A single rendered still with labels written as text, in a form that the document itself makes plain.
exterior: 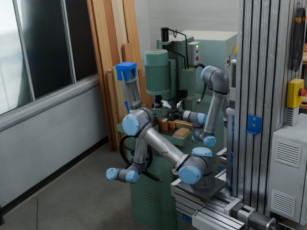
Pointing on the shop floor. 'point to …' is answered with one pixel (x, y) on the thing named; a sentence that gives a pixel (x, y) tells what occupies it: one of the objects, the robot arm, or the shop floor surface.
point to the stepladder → (125, 71)
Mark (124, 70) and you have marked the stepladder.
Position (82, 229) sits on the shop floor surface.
